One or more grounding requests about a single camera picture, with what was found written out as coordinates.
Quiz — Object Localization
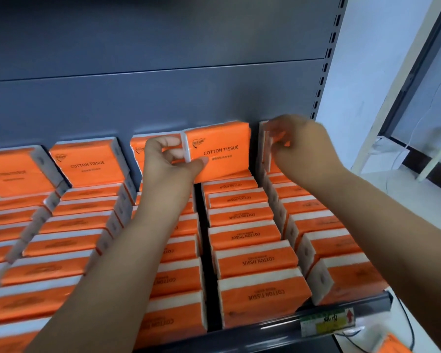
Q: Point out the person's right hand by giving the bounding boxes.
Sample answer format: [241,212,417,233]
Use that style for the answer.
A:
[263,114,348,196]

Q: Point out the person's left hand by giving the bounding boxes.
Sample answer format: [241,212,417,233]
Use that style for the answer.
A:
[141,136,209,203]

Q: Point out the orange tissue pack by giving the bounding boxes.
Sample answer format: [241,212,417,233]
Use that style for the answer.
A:
[183,121,252,184]
[257,120,291,175]

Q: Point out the person's left forearm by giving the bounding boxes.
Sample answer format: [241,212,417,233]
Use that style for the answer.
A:
[24,191,196,353]

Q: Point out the person's right forearm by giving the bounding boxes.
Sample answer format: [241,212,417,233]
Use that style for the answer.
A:
[310,168,441,351]

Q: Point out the grey metal shelf unit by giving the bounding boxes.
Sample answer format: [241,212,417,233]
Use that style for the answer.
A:
[0,0,394,353]

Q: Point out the rows of orange tissue packets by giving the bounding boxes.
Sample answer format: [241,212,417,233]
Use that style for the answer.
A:
[0,133,390,353]

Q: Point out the green and yellow price label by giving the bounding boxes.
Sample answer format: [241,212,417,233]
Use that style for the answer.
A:
[300,307,355,337]

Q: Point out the single orange tissue bundle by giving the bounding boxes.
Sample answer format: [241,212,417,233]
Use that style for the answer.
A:
[374,332,413,353]

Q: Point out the white bracket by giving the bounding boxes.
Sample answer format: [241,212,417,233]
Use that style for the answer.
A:
[360,136,411,176]

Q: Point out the beige frame post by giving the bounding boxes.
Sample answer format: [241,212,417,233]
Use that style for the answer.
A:
[351,0,441,176]

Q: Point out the dark window frame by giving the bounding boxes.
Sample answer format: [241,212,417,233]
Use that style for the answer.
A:
[378,1,441,195]

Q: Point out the dark shelf edge rail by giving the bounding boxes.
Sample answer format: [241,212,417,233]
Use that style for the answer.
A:
[138,291,394,353]

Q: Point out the black cable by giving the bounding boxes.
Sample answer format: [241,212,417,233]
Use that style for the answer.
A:
[334,290,417,353]

